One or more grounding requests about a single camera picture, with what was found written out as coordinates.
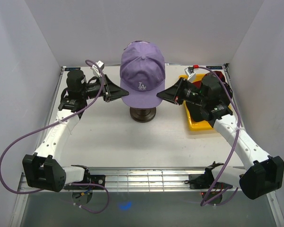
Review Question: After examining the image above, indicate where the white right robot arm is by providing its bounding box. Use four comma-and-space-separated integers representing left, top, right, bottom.
157, 73, 284, 200

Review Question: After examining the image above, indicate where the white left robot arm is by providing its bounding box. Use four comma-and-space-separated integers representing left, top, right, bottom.
22, 70, 129, 192

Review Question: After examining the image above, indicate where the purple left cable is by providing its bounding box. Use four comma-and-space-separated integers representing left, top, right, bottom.
0, 59, 105, 195

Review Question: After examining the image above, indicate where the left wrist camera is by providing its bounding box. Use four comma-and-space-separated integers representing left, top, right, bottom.
90, 61, 105, 78

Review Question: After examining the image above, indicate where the lavender baseball cap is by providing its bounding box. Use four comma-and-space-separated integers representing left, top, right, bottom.
120, 41, 166, 109

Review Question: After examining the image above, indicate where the beige mannequin head stand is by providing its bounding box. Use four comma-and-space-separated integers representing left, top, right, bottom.
130, 107, 156, 123

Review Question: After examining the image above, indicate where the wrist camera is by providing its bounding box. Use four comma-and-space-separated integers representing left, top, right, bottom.
90, 61, 105, 78
185, 65, 199, 83

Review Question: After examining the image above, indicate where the yellow plastic tray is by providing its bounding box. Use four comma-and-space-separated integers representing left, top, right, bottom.
183, 71, 226, 131

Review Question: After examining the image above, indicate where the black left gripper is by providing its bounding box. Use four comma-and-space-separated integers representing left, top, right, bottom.
80, 74, 128, 103

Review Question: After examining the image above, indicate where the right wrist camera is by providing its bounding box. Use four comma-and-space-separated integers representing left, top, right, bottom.
185, 65, 199, 83

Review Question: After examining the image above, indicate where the red baseball cap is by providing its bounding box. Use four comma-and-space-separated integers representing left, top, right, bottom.
194, 70, 228, 88

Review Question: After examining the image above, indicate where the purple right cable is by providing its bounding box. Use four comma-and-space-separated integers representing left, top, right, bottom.
200, 66, 242, 207

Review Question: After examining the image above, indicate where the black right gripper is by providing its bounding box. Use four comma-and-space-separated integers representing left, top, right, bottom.
158, 78, 207, 106

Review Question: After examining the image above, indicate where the black NY baseball cap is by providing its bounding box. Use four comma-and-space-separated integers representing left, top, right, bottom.
186, 83, 233, 126

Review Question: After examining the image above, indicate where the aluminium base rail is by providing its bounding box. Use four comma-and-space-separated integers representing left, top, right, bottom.
17, 166, 275, 192

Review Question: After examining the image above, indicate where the purple cable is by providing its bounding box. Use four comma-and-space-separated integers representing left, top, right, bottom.
0, 59, 105, 195
200, 66, 242, 207

